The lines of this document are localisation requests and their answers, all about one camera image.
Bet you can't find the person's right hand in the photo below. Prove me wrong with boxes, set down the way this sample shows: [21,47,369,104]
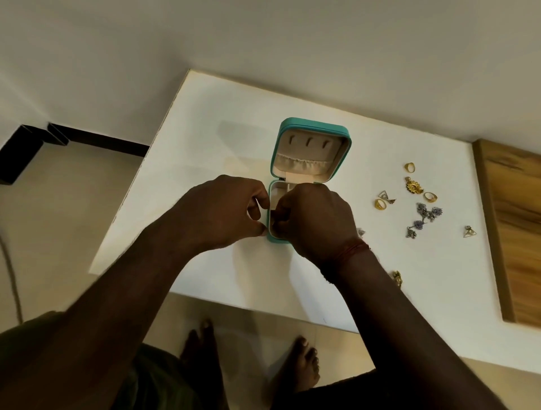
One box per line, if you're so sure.
[269,182,371,271]

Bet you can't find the person's left hand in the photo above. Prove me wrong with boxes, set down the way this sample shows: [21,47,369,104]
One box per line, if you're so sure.
[168,175,271,254]

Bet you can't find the teal jewelry box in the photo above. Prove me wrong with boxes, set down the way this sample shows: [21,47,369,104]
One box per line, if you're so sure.
[265,117,352,245]

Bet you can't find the person's left forearm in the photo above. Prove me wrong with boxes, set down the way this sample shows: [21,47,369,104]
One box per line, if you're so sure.
[0,211,204,410]

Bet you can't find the person's right forearm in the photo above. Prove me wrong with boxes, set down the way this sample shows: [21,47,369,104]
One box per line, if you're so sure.
[321,249,510,410]

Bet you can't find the person's right foot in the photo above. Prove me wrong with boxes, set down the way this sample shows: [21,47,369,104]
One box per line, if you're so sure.
[264,336,321,400]

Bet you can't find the person's foot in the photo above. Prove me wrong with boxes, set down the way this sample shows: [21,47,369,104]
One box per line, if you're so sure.
[180,318,229,410]
[264,336,321,400]

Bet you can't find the person's left foot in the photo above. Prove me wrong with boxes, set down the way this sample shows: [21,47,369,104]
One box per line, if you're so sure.
[180,318,229,410]

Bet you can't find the dark skirting strip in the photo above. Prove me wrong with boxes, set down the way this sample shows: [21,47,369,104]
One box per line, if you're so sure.
[47,122,150,158]

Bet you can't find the olive green shorts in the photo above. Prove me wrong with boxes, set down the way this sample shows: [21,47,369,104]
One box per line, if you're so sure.
[0,311,427,410]

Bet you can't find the wooden panel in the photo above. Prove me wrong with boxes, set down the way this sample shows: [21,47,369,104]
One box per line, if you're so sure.
[472,138,541,328]

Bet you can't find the red thread wrist bracelet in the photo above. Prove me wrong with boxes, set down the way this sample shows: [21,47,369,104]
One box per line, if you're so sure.
[319,239,373,284]

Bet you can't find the grey cable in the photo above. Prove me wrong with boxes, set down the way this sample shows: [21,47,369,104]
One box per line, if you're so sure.
[0,234,24,326]

